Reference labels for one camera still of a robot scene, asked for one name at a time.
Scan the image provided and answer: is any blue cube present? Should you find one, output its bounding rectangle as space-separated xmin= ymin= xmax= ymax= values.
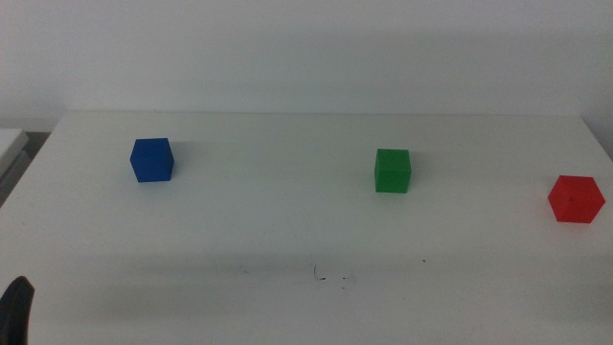
xmin=129 ymin=137 xmax=175 ymax=184

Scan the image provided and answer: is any red cube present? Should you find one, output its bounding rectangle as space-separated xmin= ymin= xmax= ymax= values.
xmin=547 ymin=174 xmax=606 ymax=224

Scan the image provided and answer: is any green cube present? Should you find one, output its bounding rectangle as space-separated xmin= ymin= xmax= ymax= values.
xmin=374 ymin=148 xmax=413 ymax=195

